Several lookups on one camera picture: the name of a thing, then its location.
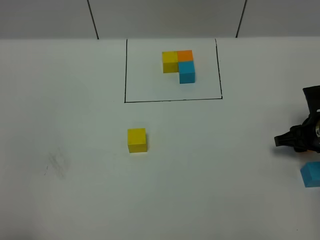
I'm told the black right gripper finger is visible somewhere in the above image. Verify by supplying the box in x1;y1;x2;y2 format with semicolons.
274;125;313;153

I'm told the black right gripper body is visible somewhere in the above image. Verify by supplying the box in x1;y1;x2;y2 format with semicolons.
301;113;320;148

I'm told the template blue cube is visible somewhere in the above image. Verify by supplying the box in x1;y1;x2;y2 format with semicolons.
178;61;196;84

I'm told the template orange cube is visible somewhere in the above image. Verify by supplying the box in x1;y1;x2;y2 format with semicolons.
177;50;194;62

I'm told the template yellow cube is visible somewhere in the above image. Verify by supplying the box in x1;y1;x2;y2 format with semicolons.
162;51;179;73

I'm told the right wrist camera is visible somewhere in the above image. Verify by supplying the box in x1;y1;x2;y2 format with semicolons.
302;85;320;116

